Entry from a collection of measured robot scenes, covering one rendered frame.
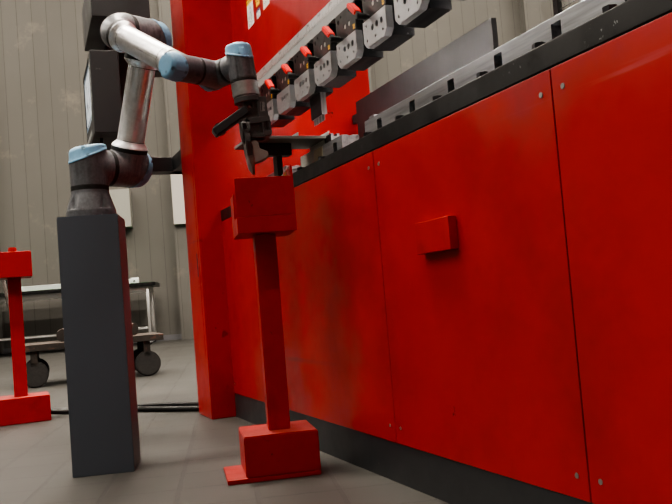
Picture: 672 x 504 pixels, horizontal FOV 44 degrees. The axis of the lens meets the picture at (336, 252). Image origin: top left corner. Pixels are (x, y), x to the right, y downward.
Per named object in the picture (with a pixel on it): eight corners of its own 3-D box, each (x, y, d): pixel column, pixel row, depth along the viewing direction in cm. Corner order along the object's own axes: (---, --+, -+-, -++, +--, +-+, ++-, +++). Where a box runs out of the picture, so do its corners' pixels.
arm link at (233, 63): (237, 51, 236) (257, 41, 231) (243, 88, 236) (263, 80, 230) (216, 48, 231) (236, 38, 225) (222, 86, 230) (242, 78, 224)
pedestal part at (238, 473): (223, 471, 237) (220, 428, 237) (309, 460, 241) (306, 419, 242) (228, 485, 217) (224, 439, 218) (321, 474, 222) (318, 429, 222)
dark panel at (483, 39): (363, 198, 373) (355, 102, 375) (367, 198, 374) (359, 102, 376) (503, 150, 269) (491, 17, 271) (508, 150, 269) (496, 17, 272)
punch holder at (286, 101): (278, 115, 308) (274, 72, 309) (299, 116, 311) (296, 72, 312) (290, 106, 294) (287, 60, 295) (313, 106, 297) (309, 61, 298)
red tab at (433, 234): (417, 254, 184) (414, 223, 185) (424, 254, 185) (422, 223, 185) (450, 249, 170) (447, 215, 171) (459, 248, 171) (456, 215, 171)
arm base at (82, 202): (62, 217, 250) (60, 184, 250) (71, 222, 265) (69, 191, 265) (113, 214, 252) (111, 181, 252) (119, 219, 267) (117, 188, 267)
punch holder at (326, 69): (315, 87, 271) (311, 38, 272) (339, 88, 274) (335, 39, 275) (332, 75, 257) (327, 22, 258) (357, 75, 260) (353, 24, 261)
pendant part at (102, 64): (87, 152, 392) (82, 78, 393) (113, 152, 396) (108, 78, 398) (94, 132, 349) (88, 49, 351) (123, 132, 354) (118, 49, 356)
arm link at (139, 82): (92, 182, 269) (117, 11, 258) (132, 184, 280) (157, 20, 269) (112, 190, 261) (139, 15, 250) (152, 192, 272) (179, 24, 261)
